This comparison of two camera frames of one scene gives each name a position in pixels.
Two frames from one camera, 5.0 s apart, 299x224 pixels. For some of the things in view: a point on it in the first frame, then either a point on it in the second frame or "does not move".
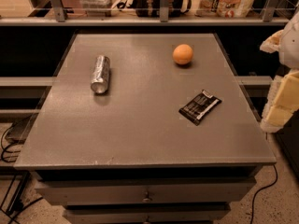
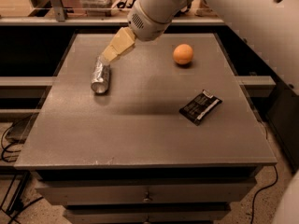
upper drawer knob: x=147 y=199 does not move
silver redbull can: x=100 y=76 does not move
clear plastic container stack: x=96 y=2 does not move
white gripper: x=291 y=46 → x=149 y=22
